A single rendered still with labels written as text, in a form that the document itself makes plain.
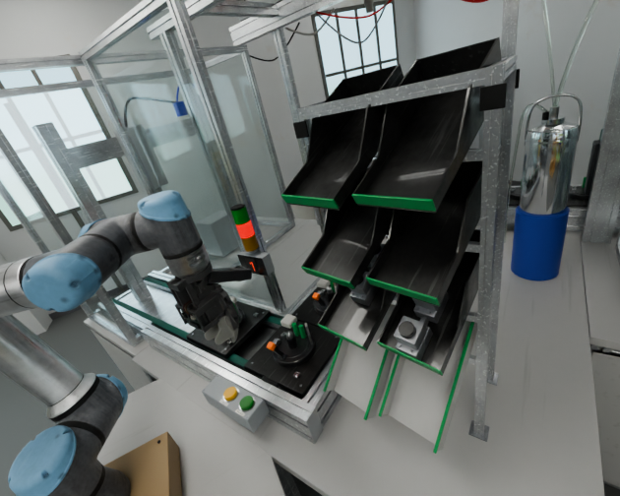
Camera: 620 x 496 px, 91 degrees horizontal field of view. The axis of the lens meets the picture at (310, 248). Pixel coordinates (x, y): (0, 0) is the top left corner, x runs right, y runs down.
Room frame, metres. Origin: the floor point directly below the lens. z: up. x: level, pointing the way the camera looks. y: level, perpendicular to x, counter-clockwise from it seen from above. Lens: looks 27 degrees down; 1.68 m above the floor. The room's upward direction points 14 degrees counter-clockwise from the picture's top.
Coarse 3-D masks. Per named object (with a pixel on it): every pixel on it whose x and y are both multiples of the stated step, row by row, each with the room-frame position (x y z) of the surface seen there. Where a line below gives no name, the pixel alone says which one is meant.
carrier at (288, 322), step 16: (288, 320) 0.87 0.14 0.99; (272, 336) 0.83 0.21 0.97; (288, 336) 0.73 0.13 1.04; (304, 336) 0.76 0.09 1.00; (320, 336) 0.77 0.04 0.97; (336, 336) 0.75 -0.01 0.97; (256, 352) 0.77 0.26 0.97; (272, 352) 0.73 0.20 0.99; (288, 352) 0.71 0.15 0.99; (304, 352) 0.70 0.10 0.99; (320, 352) 0.70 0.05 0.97; (256, 368) 0.70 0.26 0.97; (272, 368) 0.69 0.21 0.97; (288, 368) 0.67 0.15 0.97; (304, 368) 0.66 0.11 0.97; (320, 368) 0.64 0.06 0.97; (288, 384) 0.62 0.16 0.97; (304, 384) 0.60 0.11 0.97
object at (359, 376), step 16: (384, 320) 0.58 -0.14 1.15; (336, 352) 0.57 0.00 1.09; (352, 352) 0.58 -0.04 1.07; (368, 352) 0.55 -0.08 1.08; (384, 352) 0.53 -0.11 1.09; (336, 368) 0.56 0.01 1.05; (352, 368) 0.55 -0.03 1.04; (368, 368) 0.53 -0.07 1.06; (384, 368) 0.49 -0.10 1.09; (336, 384) 0.55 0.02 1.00; (352, 384) 0.52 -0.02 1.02; (368, 384) 0.50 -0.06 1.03; (384, 384) 0.48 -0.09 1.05; (352, 400) 0.50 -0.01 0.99; (368, 400) 0.48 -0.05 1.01; (368, 416) 0.43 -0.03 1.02
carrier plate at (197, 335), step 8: (240, 304) 1.07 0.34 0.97; (248, 304) 1.06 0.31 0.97; (248, 312) 1.01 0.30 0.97; (256, 312) 0.99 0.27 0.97; (264, 312) 0.98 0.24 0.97; (248, 320) 0.96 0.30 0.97; (256, 320) 0.94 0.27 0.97; (264, 320) 0.95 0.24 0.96; (240, 328) 0.92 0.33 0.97; (248, 328) 0.91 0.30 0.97; (256, 328) 0.91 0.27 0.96; (192, 336) 0.95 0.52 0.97; (200, 336) 0.93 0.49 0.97; (240, 336) 0.88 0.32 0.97; (248, 336) 0.88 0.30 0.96; (200, 344) 0.90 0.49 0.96; (208, 344) 0.87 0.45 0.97; (216, 344) 0.86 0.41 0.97; (224, 344) 0.85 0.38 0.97; (232, 344) 0.84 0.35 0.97; (240, 344) 0.85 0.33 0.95; (216, 352) 0.84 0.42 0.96; (224, 352) 0.81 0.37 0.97; (232, 352) 0.82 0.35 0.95
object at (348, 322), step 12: (348, 288) 0.62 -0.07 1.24; (336, 300) 0.60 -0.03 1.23; (348, 300) 0.59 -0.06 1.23; (372, 300) 0.56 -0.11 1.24; (384, 300) 0.51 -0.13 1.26; (324, 312) 0.57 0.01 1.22; (336, 312) 0.58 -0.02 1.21; (348, 312) 0.56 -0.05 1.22; (360, 312) 0.54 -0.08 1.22; (372, 312) 0.53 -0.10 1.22; (384, 312) 0.51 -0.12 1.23; (324, 324) 0.56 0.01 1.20; (336, 324) 0.55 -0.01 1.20; (348, 324) 0.53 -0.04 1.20; (360, 324) 0.52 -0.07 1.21; (372, 324) 0.50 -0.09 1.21; (348, 336) 0.51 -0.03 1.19; (360, 336) 0.49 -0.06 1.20; (372, 336) 0.48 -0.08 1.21
